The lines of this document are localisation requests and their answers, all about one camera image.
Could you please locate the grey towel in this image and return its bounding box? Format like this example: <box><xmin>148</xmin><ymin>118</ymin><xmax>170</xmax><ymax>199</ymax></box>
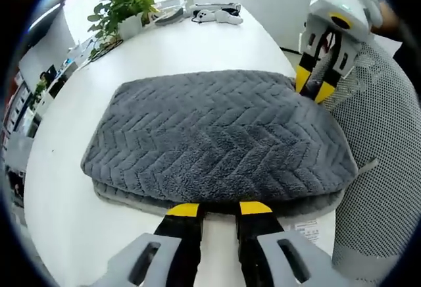
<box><xmin>80</xmin><ymin>69</ymin><xmax>378</xmax><ymax>247</ymax></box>

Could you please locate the person's right hand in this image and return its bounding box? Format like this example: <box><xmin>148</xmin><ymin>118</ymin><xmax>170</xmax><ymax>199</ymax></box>
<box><xmin>371</xmin><ymin>0</ymin><xmax>403</xmax><ymax>35</ymax></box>

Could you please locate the white mesh office chair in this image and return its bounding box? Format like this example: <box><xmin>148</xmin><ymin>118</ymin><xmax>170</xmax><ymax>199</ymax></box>
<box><xmin>324</xmin><ymin>38</ymin><xmax>421</xmax><ymax>283</ymax></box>

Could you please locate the white game controller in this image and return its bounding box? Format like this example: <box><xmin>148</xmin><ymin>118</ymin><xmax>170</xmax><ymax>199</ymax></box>
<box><xmin>191</xmin><ymin>8</ymin><xmax>245</xmax><ymax>25</ymax></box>

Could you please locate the potted green plant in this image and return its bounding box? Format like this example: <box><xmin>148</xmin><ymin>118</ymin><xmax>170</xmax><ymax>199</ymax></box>
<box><xmin>86</xmin><ymin>0</ymin><xmax>161</xmax><ymax>61</ymax></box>

